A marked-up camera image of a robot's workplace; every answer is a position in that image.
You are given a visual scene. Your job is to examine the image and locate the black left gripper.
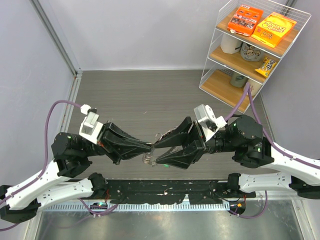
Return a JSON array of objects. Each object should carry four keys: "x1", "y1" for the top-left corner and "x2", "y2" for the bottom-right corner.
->
[{"x1": 83, "y1": 120, "x2": 155, "y2": 166}]

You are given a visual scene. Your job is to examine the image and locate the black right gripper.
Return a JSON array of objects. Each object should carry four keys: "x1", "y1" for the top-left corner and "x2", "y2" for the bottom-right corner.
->
[{"x1": 151, "y1": 113, "x2": 236, "y2": 166}]

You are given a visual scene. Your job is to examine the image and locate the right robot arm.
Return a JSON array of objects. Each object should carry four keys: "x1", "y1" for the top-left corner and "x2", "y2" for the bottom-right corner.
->
[{"x1": 154, "y1": 114, "x2": 320, "y2": 200}]

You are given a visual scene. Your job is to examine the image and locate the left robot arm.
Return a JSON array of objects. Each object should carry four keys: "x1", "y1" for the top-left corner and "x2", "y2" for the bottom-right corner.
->
[{"x1": 0, "y1": 122, "x2": 152, "y2": 224}]

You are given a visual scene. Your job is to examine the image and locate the grey-green mug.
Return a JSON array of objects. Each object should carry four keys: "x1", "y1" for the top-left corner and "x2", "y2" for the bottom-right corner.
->
[{"x1": 229, "y1": 72, "x2": 248, "y2": 88}]

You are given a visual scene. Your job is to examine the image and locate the white mug red writing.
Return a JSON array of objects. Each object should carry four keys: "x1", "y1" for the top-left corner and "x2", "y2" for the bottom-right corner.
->
[{"x1": 247, "y1": 78, "x2": 263, "y2": 97}]

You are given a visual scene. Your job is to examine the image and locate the white paper roll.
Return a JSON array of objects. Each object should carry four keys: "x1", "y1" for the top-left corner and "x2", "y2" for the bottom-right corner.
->
[{"x1": 220, "y1": 33, "x2": 243, "y2": 54}]

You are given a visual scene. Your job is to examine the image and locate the grey cartoon mug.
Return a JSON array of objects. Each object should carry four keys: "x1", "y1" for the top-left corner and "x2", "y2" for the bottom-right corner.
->
[{"x1": 240, "y1": 42, "x2": 265, "y2": 62}]

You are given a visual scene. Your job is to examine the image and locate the yellow candy packet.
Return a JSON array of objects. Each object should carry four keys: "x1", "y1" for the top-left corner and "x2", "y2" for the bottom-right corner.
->
[{"x1": 255, "y1": 56, "x2": 277, "y2": 78}]

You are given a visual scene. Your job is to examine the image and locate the orange snack box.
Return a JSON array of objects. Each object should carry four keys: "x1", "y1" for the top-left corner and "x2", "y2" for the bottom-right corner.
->
[{"x1": 227, "y1": 4, "x2": 264, "y2": 37}]

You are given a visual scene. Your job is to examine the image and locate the yellow snack bag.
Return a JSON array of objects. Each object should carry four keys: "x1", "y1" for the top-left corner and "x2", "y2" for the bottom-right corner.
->
[{"x1": 251, "y1": 12, "x2": 297, "y2": 48}]

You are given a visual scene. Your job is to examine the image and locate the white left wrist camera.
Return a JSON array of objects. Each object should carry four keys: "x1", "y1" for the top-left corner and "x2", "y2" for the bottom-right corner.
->
[{"x1": 79, "y1": 111, "x2": 103, "y2": 144}]

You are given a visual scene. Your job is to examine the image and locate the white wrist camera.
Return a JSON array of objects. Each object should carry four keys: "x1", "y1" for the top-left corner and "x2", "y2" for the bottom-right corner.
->
[
  {"x1": 79, "y1": 111, "x2": 103, "y2": 144},
  {"x1": 193, "y1": 104, "x2": 227, "y2": 142}
]

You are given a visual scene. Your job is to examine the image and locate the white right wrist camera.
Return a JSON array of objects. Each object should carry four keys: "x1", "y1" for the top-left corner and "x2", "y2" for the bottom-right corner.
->
[{"x1": 193, "y1": 104, "x2": 227, "y2": 142}]

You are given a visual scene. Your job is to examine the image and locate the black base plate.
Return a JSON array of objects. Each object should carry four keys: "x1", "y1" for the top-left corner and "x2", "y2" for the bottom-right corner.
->
[{"x1": 102, "y1": 179, "x2": 256, "y2": 205}]

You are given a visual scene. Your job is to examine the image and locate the white slotted cable duct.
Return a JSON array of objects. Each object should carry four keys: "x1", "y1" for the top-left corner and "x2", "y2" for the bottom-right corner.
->
[{"x1": 43, "y1": 201, "x2": 230, "y2": 212}]

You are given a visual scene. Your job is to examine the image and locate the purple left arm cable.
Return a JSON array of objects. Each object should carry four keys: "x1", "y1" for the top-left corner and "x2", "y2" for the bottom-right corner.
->
[{"x1": 0, "y1": 99, "x2": 97, "y2": 231}]

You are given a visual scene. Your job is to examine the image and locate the white wire shelf rack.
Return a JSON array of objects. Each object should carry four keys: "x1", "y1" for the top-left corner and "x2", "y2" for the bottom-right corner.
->
[{"x1": 199, "y1": 0, "x2": 311, "y2": 108}]

